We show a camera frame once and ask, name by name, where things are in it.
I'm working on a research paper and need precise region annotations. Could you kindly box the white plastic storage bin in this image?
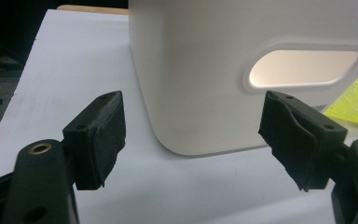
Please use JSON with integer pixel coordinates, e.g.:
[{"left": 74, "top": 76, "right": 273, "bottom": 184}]
[{"left": 128, "top": 0, "right": 358, "bottom": 157}]

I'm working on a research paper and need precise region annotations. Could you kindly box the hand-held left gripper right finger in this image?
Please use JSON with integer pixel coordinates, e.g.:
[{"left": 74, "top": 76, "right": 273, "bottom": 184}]
[{"left": 258, "top": 91, "right": 349, "bottom": 191}]

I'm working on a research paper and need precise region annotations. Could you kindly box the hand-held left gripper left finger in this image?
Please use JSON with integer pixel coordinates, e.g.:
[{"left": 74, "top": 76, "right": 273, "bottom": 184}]
[{"left": 62, "top": 91, "right": 127, "bottom": 190}]

